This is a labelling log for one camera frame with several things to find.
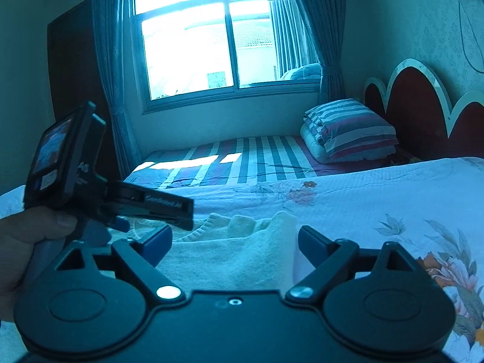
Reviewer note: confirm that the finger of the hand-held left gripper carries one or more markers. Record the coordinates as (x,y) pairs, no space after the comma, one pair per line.
(121,224)
(170,220)

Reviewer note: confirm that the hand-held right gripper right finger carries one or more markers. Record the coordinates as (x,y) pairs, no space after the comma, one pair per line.
(311,244)

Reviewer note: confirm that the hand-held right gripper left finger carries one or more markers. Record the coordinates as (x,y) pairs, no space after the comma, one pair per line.
(159,242)

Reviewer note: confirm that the cream knit sweater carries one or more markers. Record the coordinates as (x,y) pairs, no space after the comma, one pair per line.
(234,257)

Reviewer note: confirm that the person's left hand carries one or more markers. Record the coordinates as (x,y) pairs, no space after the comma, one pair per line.
(22,242)

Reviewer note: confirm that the floral white bedspread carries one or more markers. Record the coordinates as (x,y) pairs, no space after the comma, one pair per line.
(359,204)

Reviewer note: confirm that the dark wooden wardrobe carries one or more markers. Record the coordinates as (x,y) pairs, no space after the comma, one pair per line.
(75,75)

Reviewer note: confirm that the striped bed sheet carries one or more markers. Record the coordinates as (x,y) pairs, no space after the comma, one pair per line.
(264,158)

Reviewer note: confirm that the blue curtain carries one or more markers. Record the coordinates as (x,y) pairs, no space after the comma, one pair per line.
(325,26)
(109,64)

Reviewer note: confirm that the folded striped quilt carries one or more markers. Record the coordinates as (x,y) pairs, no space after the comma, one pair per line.
(348,128)

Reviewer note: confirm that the red scalloped headboard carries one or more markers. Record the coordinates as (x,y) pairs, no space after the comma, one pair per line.
(412,113)

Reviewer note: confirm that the window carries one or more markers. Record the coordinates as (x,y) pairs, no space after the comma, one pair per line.
(189,45)

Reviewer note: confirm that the folded blue quilt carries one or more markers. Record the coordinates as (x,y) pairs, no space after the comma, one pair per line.
(302,72)

